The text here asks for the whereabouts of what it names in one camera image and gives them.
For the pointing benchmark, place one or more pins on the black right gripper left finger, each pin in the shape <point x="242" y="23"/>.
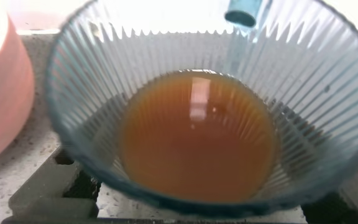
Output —
<point x="42" y="186"/>

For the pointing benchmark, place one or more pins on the clear blue plastic cup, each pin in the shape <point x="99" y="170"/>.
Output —
<point x="82" y="93"/>

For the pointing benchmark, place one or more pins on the orange red liquid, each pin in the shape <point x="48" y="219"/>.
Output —
<point x="197" y="155"/>

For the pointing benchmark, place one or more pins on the pink ribbed bowl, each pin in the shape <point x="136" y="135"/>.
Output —
<point x="2" y="93"/>

